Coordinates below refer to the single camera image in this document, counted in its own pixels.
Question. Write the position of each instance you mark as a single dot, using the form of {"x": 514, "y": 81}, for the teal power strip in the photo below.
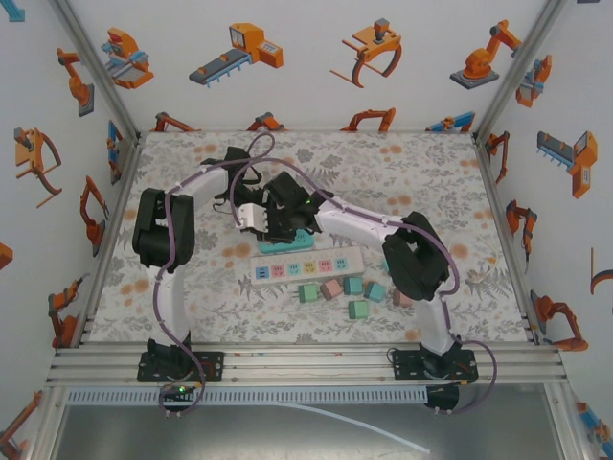
{"x": 287, "y": 246}

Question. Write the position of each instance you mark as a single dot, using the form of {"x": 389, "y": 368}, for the green cube plug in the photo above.
{"x": 358, "y": 310}
{"x": 309, "y": 293}

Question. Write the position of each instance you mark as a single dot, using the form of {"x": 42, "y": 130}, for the white power strip coloured sockets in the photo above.
{"x": 356, "y": 263}

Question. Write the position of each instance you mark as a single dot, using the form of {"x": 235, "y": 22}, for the pink cube plug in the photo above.
{"x": 403, "y": 301}
{"x": 330, "y": 290}

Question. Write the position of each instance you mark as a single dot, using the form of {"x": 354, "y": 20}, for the teal cube plug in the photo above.
{"x": 385, "y": 266}
{"x": 374, "y": 291}
{"x": 352, "y": 285}

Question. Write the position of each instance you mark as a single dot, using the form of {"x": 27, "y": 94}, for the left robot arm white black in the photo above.
{"x": 170, "y": 306}

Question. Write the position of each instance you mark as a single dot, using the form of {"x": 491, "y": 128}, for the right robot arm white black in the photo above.
{"x": 354, "y": 223}

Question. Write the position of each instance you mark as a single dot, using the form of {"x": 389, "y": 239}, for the floral tablecloth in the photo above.
{"x": 407, "y": 182}

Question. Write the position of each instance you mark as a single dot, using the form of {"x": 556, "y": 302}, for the small board green light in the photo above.
{"x": 181, "y": 390}

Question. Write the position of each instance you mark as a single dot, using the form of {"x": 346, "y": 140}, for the thin white tube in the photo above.
{"x": 383, "y": 430}

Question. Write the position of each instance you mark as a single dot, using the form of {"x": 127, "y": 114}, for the black controller box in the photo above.
{"x": 443, "y": 397}

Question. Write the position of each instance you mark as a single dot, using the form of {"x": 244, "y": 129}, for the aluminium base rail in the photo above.
{"x": 311, "y": 364}

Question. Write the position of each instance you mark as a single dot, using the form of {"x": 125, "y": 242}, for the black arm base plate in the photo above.
{"x": 213, "y": 366}
{"x": 407, "y": 366}

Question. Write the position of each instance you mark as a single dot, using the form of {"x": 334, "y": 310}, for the aluminium side rail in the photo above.
{"x": 100, "y": 278}
{"x": 504, "y": 239}

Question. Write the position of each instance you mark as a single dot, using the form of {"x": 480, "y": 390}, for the aluminium frame post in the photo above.
{"x": 516, "y": 67}
{"x": 98, "y": 67}

